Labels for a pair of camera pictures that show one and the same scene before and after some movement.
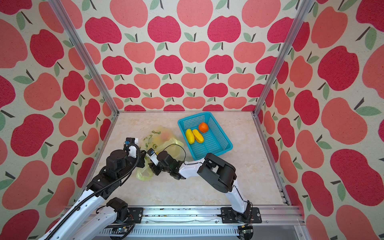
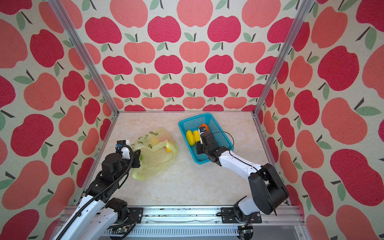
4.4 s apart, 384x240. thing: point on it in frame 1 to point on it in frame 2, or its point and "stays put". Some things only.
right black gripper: x=154 y=168 to x=199 y=148
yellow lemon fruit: x=190 y=136 stays put
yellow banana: x=198 y=136 stays put
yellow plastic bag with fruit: x=159 y=139 stays put
